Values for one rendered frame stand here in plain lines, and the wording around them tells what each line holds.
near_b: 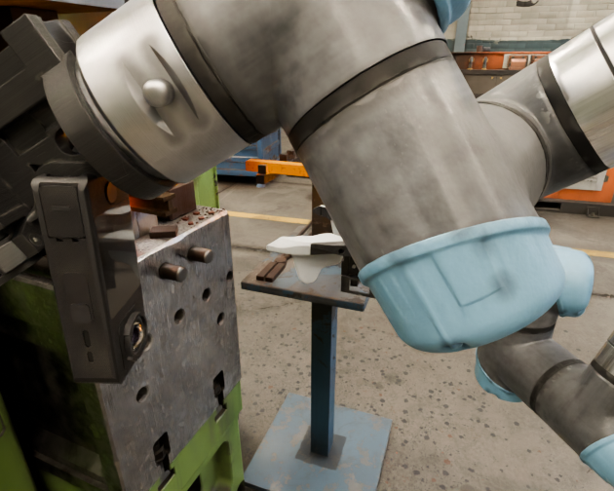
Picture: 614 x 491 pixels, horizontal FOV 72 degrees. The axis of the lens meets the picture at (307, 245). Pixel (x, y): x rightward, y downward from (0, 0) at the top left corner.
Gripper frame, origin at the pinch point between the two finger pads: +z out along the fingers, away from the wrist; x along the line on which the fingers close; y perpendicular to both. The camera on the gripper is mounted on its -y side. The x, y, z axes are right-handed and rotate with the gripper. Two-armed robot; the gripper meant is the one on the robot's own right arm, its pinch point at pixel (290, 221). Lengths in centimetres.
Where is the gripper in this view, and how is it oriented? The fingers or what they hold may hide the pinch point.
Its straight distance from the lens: 58.1
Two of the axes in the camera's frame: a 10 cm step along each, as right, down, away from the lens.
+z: -9.2, -1.6, 3.6
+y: 0.0, 9.1, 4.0
